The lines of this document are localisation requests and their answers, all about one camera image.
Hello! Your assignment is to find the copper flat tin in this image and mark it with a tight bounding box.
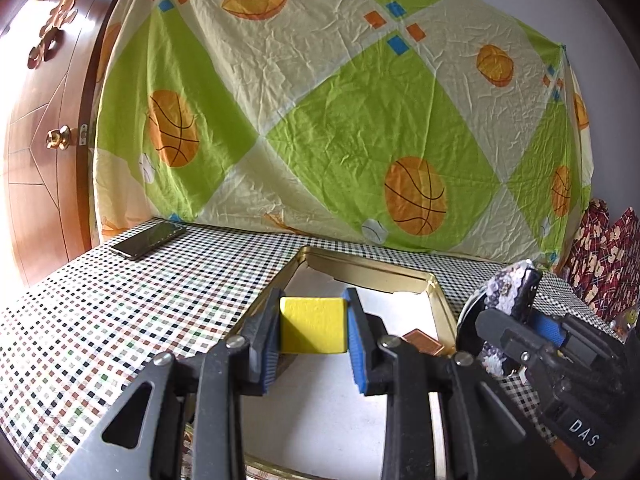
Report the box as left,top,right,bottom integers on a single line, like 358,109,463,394
402,328,445,356

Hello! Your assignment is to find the brass door knob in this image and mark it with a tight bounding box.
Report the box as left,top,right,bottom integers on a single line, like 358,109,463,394
46,125,72,151

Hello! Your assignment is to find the clear plastic bag toy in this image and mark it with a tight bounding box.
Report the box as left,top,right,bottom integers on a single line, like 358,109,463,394
611,308,639,339

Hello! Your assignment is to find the yellow cube block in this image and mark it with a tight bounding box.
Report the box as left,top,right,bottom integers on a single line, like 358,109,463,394
279,297,347,354

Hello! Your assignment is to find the wooden door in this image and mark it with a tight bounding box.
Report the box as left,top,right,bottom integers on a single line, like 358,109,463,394
1,0,116,285

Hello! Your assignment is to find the black patterned hair clip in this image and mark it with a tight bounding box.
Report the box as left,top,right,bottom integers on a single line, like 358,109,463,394
480,259,542,378

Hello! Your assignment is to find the basketball pattern bed sheet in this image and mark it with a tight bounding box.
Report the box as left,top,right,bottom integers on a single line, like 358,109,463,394
93,0,592,268

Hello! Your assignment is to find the red patterned cloth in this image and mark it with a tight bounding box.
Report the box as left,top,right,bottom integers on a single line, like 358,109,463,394
562,198,639,323

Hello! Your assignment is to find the gold metal tin box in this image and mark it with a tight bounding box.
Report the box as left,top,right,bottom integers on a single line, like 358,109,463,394
241,246,454,479

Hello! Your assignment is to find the black smartphone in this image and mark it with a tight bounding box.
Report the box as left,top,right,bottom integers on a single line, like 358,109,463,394
110,220,186,261

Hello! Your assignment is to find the checkered tablecloth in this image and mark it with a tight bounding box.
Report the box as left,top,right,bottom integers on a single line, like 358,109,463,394
0,216,616,480

